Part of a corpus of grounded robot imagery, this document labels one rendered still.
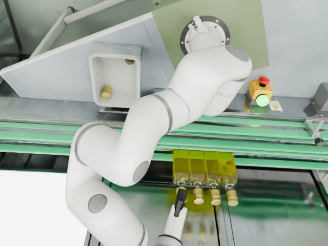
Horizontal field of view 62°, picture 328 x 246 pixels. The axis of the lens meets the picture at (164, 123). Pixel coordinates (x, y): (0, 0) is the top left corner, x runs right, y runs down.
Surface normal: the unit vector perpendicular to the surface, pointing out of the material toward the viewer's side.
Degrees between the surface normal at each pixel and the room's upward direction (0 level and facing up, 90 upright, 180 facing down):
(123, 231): 46
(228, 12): 2
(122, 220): 64
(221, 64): 79
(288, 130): 90
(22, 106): 90
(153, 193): 90
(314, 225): 90
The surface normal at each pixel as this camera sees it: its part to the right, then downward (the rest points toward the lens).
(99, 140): -0.40, -0.61
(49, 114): 0.07, -0.73
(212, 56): 0.29, -0.70
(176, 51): -0.04, 0.69
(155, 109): 0.55, -0.52
